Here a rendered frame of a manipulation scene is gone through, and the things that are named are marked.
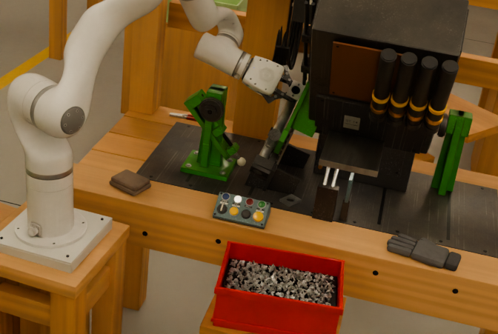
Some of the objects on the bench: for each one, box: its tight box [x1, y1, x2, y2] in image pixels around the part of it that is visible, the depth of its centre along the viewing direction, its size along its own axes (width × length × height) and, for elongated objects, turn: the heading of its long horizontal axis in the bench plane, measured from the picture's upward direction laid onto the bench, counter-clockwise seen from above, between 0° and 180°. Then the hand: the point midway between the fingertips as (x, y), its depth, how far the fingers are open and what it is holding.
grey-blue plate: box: [339, 173, 354, 221], centre depth 235 cm, size 10×2×14 cm, turn 154°
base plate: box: [136, 121, 498, 258], centre depth 254 cm, size 42×110×2 cm, turn 64°
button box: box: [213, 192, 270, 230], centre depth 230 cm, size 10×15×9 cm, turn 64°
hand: (293, 92), depth 242 cm, fingers closed on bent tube, 3 cm apart
